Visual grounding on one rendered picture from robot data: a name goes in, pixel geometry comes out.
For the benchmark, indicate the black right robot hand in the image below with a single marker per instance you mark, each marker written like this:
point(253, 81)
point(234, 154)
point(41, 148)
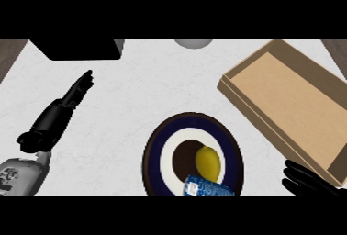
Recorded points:
point(308, 182)

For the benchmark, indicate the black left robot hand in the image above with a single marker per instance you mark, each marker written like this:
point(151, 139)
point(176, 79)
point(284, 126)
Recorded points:
point(51, 122)

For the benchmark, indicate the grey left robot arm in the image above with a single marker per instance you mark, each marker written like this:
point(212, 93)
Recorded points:
point(20, 177)

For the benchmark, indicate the blue and white can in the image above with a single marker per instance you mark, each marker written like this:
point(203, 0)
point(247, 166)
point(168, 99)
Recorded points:
point(206, 186)

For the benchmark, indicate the cardboard box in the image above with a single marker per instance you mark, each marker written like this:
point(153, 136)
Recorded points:
point(294, 104)

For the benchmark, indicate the blue and white plate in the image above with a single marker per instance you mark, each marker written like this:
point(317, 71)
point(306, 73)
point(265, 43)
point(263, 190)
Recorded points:
point(159, 153)

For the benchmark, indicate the yellow lemon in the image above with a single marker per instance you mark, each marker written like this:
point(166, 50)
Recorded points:
point(207, 163)

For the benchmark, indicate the black appliance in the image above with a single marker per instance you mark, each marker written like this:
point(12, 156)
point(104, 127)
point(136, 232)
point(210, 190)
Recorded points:
point(77, 49)

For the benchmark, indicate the grey round object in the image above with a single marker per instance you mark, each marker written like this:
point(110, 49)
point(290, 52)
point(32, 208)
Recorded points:
point(194, 43)

